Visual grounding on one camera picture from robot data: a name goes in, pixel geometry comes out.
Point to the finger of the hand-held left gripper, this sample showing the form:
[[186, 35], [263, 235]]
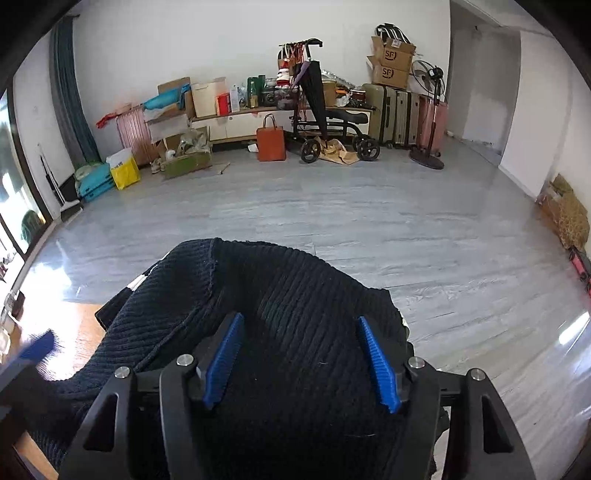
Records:
[[39, 346]]

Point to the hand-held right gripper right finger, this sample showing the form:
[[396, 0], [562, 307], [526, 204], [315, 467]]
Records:
[[381, 364]]

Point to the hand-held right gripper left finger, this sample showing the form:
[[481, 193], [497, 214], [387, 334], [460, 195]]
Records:
[[224, 364]]

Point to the black white-striped sweater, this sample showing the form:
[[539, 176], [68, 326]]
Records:
[[286, 300]]

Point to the broom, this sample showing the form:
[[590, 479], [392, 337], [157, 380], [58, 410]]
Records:
[[69, 207]]

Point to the sliding glass door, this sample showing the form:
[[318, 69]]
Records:
[[9, 184]]

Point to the teal plastic crates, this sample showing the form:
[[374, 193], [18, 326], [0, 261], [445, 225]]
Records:
[[97, 184]]

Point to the yellow shopping bag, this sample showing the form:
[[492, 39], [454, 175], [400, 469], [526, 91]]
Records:
[[124, 173]]

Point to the olive green box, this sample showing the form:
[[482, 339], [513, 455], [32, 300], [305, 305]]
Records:
[[187, 164]]

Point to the pair of shoes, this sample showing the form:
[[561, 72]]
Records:
[[157, 166]]

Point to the standing fan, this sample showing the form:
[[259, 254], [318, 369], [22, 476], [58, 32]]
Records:
[[427, 159]]

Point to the brown crumpled paper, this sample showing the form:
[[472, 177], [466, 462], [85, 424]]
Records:
[[339, 154]]

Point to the red long object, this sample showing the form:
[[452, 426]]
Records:
[[581, 270]]

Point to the orange paper bag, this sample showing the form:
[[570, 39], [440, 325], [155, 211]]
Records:
[[271, 143]]

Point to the large pink ribbed suitcase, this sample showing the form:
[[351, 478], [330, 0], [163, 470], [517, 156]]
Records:
[[136, 138]]

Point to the low white cabinet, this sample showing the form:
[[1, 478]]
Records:
[[231, 127]]

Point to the brown patterned sack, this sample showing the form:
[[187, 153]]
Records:
[[565, 212]]

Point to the small olive suitcase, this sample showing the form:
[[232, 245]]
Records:
[[407, 120]]

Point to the large olive suitcase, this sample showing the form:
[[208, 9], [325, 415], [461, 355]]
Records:
[[378, 115]]

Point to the small pink suitcase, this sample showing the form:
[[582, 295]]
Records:
[[436, 120]]

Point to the dark curtain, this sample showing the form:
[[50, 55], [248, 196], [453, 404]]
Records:
[[74, 92]]

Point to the red box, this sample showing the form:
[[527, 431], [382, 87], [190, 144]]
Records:
[[223, 104]]

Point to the pile of open cardboard boxes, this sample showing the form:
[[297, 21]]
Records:
[[171, 106]]

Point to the white lidded bucket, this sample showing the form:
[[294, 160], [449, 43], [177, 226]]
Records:
[[207, 99]]

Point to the black knee scooter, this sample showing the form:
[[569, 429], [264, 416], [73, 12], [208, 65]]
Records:
[[318, 97]]

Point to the brown shipping cardboard box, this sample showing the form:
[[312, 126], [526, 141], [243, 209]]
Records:
[[390, 76], [395, 53]]

